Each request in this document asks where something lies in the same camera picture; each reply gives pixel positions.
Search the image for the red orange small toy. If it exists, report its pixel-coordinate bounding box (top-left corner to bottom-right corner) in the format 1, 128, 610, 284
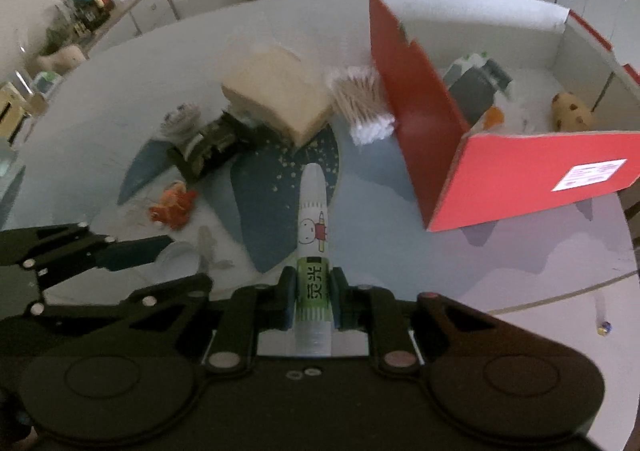
148, 180, 198, 230

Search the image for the white side cabinet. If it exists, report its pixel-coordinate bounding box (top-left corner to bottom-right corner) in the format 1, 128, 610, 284
29, 0, 181, 62

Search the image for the white green glue tube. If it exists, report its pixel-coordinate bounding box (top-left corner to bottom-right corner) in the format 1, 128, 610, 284
294, 163, 333, 358

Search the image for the green white tissue pack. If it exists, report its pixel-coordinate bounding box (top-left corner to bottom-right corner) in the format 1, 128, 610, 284
442, 52, 512, 126

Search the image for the blue round placemat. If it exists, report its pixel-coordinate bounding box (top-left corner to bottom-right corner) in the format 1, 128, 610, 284
103, 126, 340, 273

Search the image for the bagged bread slice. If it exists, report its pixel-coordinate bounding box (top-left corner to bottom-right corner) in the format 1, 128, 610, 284
221, 46, 334, 148

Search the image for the white round lid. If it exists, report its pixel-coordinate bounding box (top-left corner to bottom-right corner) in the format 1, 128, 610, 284
149, 242, 202, 284

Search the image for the tan plush toy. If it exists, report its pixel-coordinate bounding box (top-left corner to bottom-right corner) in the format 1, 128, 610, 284
551, 92, 594, 133

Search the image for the black snack packet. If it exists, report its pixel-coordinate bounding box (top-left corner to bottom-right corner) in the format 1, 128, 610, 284
167, 112, 258, 184

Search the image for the bag of cotton swabs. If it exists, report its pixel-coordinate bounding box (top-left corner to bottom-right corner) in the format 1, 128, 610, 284
326, 66, 395, 146

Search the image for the red cardboard box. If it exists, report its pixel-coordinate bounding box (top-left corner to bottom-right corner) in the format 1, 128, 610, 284
369, 0, 639, 232

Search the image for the monster face plush pouch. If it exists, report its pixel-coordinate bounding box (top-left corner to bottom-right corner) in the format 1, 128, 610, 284
160, 104, 201, 145

